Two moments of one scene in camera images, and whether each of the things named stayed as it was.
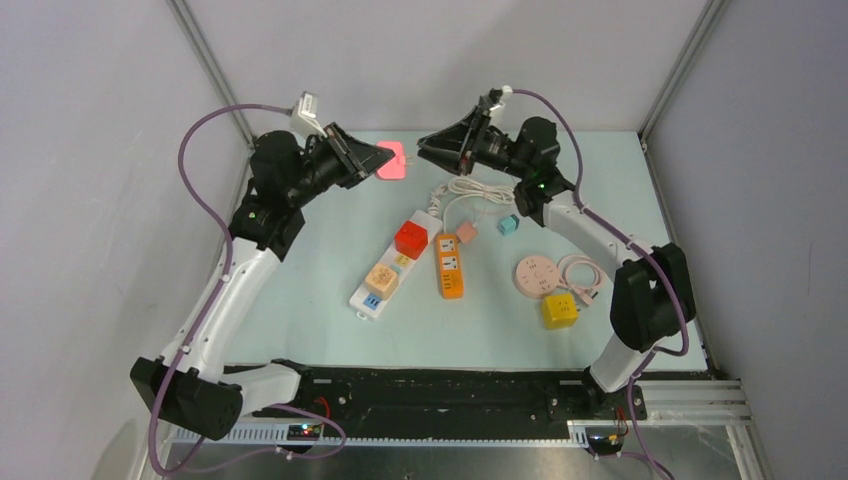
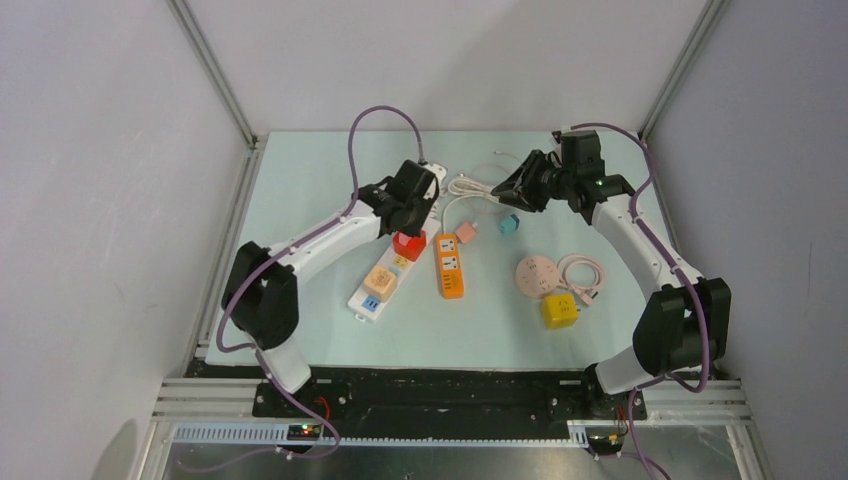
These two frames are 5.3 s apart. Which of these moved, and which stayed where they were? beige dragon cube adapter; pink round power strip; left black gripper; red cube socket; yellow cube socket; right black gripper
Moved: left black gripper; right black gripper
Stayed: red cube socket; yellow cube socket; beige dragon cube adapter; pink round power strip
